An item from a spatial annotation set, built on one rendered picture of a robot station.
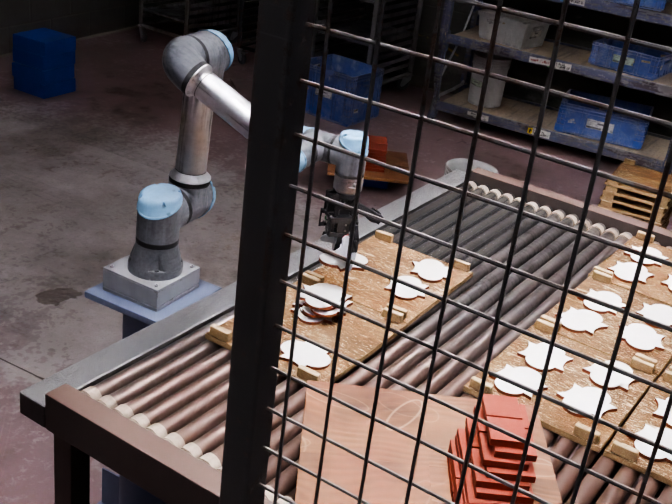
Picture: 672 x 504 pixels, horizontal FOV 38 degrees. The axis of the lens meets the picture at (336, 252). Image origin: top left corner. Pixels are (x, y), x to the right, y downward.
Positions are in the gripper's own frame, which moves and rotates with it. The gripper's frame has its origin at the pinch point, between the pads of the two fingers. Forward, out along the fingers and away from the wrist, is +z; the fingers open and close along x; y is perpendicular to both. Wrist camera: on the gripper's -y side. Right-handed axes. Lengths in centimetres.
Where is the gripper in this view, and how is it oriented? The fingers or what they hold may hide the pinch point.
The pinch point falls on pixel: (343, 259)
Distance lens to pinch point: 258.0
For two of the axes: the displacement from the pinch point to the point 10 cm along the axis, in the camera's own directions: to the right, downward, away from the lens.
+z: -1.3, 9.0, 4.2
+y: -9.1, 0.6, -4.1
